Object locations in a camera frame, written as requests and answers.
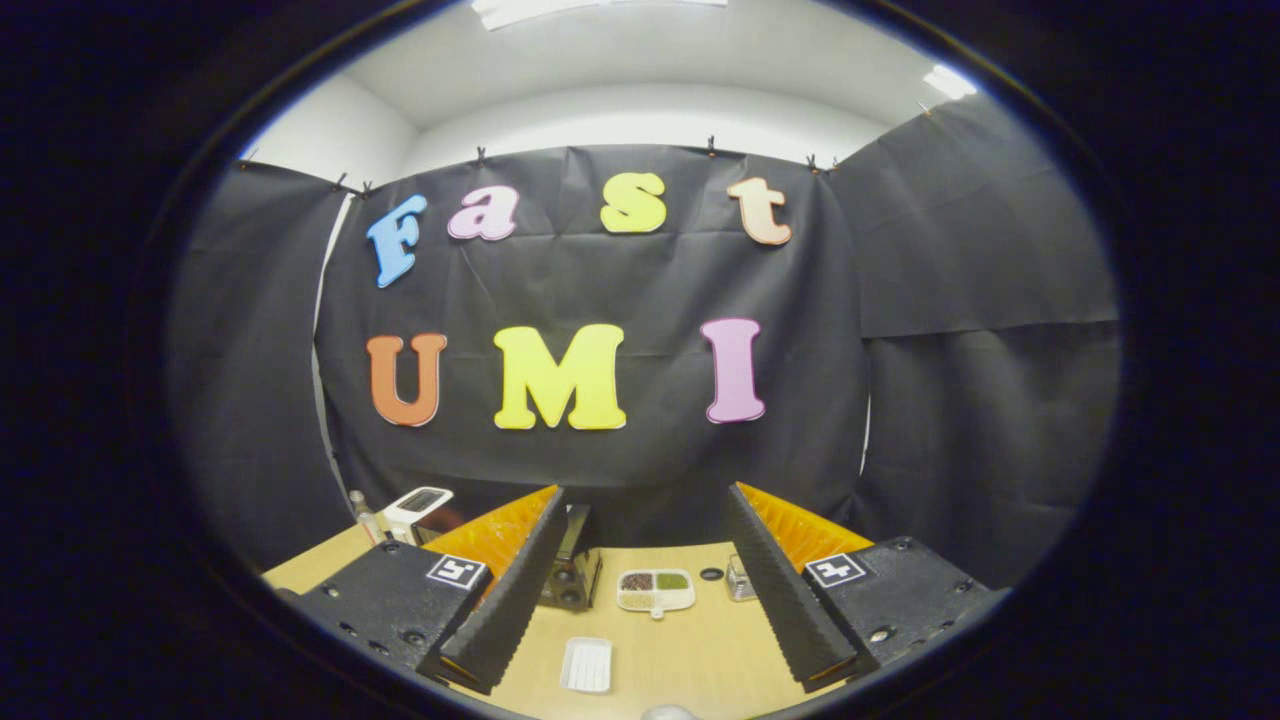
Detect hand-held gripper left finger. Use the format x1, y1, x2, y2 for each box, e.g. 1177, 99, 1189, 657
297, 485, 569, 696

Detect small white rectangular tray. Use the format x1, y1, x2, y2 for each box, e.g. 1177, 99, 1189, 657
560, 637, 613, 695

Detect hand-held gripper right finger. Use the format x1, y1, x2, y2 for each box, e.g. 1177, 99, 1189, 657
722, 482, 1009, 694

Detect small clear glass bottle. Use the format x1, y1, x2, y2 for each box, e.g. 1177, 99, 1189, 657
348, 489, 386, 546

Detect white divided plate with beans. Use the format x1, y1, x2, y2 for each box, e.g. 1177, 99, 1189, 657
615, 568, 696, 621

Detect white pop-up toaster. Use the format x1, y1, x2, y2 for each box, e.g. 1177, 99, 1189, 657
381, 486, 454, 546

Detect long ceiling light panel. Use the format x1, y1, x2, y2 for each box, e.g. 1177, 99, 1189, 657
470, 0, 731, 31

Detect black toaster oven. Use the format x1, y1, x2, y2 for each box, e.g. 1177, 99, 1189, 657
408, 500, 605, 612

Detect small ceiling light panel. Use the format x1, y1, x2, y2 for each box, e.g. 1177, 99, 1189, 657
920, 63, 979, 101

